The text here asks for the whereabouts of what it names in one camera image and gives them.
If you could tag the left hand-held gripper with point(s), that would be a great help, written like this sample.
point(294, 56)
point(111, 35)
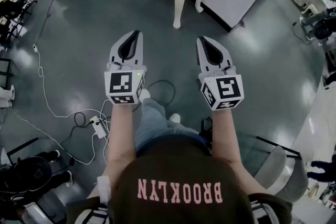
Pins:
point(120, 84)

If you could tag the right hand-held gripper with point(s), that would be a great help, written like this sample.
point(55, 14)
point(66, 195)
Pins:
point(225, 89)

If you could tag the white elbow band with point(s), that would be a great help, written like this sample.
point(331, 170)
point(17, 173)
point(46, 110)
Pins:
point(103, 189)

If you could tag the person's left forearm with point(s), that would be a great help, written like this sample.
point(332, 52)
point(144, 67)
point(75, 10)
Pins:
point(122, 133)

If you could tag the person's right forearm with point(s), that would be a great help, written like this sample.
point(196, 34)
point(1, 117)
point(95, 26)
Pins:
point(224, 136)

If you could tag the person's left white shoe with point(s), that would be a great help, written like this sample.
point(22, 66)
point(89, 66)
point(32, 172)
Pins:
point(144, 94)

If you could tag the person's white shoe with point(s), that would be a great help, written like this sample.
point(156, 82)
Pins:
point(144, 94)
point(175, 118)

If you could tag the person's right white shoe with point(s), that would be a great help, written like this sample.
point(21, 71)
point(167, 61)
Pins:
point(175, 118)

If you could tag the person's blue jeans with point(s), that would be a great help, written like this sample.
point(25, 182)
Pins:
point(152, 123)

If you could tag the white power strip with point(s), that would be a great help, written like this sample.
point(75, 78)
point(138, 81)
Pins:
point(97, 127)

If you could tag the white plug adapter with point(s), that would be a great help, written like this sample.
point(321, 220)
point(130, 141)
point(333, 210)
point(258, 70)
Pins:
point(35, 47)

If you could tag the person's dark t-shirt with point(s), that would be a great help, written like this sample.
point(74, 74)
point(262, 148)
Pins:
point(178, 165)

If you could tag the grey padded chair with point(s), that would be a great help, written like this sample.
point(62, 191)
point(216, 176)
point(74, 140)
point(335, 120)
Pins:
point(275, 170)

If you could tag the black metal frame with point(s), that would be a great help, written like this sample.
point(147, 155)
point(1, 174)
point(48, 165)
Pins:
point(278, 145)

